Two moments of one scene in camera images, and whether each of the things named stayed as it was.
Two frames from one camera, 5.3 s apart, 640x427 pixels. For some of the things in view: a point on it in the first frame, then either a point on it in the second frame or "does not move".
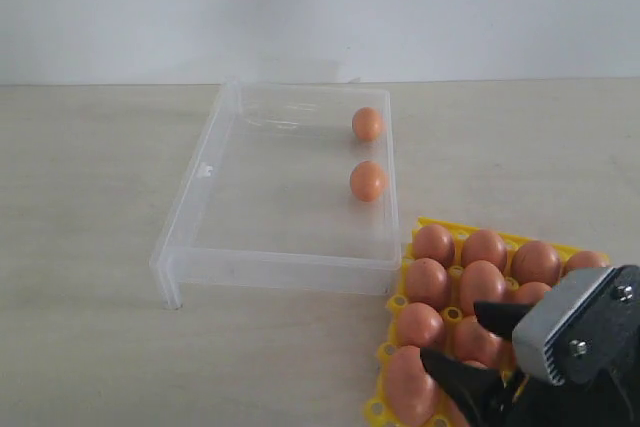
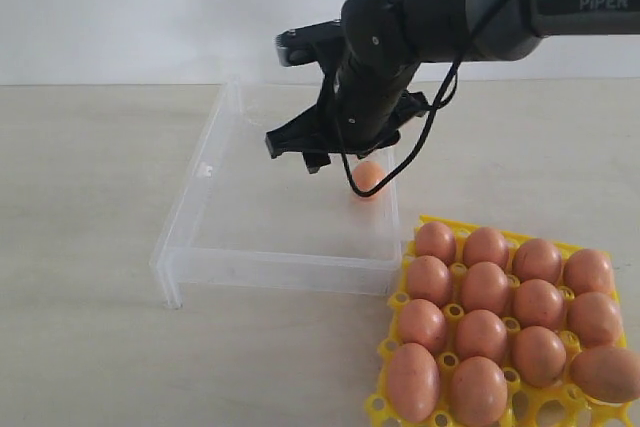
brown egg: x=411 y=396 does not move
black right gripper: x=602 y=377 to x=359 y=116
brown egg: x=481 y=281 does not move
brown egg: x=426 y=283 does not move
